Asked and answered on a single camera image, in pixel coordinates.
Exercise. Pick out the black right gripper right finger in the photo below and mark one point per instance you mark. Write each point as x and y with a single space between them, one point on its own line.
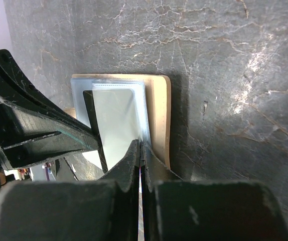
174 209

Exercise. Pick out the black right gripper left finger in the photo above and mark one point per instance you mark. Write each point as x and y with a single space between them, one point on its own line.
105 209

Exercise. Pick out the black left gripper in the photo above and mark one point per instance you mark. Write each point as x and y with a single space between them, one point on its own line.
34 130

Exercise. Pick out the beige card holder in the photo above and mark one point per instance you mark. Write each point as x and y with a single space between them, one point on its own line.
158 97

